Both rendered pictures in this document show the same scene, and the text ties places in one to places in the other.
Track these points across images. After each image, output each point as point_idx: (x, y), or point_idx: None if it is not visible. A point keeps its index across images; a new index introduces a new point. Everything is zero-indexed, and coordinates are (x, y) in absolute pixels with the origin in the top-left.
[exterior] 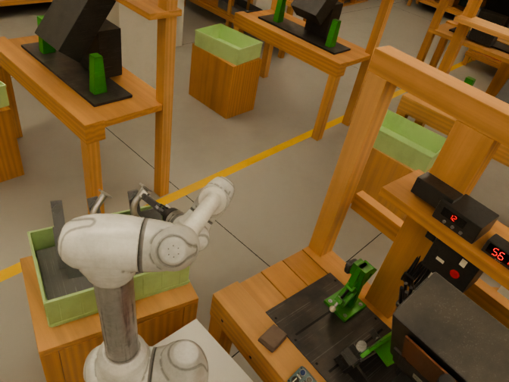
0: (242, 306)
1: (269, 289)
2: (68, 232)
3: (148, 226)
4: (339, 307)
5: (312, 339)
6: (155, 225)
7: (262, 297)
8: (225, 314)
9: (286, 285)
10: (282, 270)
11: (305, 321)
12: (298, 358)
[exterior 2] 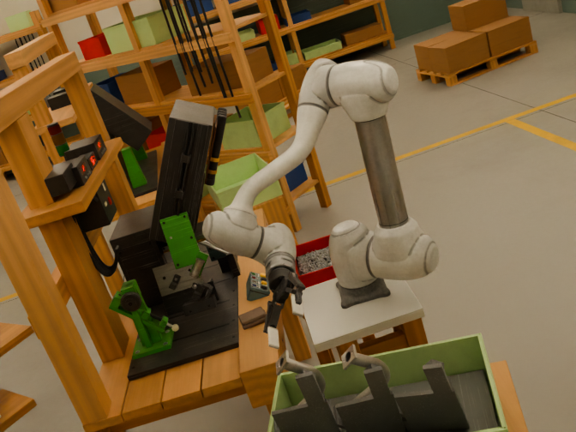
0: (256, 347)
1: (211, 369)
2: (384, 63)
3: (330, 65)
4: (163, 338)
5: (218, 320)
6: (326, 66)
7: (226, 362)
8: (279, 351)
9: (188, 373)
10: (174, 388)
11: (208, 333)
12: (245, 308)
